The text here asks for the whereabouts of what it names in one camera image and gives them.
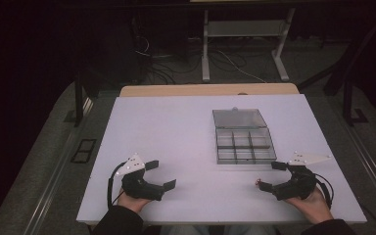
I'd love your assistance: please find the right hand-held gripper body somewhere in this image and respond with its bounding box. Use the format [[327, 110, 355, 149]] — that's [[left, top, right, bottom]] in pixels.
[[271, 150, 333, 202]]

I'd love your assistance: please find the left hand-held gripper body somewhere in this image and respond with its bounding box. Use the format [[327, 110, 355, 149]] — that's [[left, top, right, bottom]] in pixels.
[[116, 153, 165, 202]]

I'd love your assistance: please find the person's left hand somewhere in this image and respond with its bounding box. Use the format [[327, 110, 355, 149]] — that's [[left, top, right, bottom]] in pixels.
[[117, 189, 153, 215]]

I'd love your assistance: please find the person's right hand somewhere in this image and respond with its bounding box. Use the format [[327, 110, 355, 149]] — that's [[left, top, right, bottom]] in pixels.
[[283, 187, 335, 225]]

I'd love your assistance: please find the clear plastic compartment box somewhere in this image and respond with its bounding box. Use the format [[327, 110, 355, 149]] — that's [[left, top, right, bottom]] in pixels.
[[211, 107, 278, 165]]

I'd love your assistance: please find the black metal stand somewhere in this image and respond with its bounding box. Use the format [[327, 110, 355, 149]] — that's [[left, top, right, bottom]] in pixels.
[[298, 13, 376, 127], [73, 72, 94, 128]]

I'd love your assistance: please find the white metal stand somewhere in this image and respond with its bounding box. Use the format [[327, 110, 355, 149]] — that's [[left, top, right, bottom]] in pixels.
[[201, 7, 297, 83]]

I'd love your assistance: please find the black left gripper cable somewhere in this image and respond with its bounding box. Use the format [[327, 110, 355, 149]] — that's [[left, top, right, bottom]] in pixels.
[[106, 161, 127, 211]]

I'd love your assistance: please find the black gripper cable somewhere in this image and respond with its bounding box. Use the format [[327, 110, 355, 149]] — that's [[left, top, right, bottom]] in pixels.
[[312, 171, 336, 211], [106, 161, 127, 211]]

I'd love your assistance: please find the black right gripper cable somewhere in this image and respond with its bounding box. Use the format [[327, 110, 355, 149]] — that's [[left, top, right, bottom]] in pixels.
[[312, 171, 336, 211]]

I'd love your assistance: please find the black rectangular floor frame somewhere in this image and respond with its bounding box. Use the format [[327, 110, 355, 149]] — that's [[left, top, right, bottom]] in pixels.
[[70, 138, 98, 165]]

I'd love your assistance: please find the tangle of black floor cables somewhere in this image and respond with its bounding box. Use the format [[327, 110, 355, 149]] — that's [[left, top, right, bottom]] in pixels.
[[131, 18, 207, 85]]

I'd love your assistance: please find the white floor cable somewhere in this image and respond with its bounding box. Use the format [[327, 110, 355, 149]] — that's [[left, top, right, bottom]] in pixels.
[[215, 48, 268, 84]]

